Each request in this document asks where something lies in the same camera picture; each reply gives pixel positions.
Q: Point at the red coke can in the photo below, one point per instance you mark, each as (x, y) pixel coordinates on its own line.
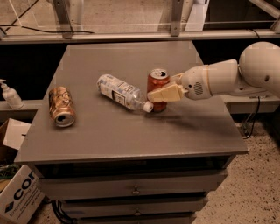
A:
(156, 79)

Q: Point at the grey drawer cabinet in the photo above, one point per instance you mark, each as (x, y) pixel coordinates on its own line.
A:
(175, 157)

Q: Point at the right metal bracket post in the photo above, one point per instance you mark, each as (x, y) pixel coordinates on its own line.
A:
(176, 14)

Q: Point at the white pump dispenser bottle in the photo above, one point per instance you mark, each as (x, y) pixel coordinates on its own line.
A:
(11, 96)

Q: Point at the white cardboard box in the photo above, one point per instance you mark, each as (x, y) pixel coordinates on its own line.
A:
(21, 197)

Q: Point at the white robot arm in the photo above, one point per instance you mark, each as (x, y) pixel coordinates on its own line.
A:
(255, 73)

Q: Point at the clear plastic water bottle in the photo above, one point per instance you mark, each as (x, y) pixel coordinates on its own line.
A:
(129, 96)

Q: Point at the metal bracket post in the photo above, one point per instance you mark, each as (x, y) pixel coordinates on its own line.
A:
(61, 9)
(176, 14)

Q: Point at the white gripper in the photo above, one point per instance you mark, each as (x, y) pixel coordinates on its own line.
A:
(194, 81)

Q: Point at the gold crushed soda can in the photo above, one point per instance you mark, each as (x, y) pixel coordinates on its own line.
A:
(61, 107)

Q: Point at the left metal bracket post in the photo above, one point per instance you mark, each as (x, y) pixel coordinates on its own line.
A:
(61, 9)

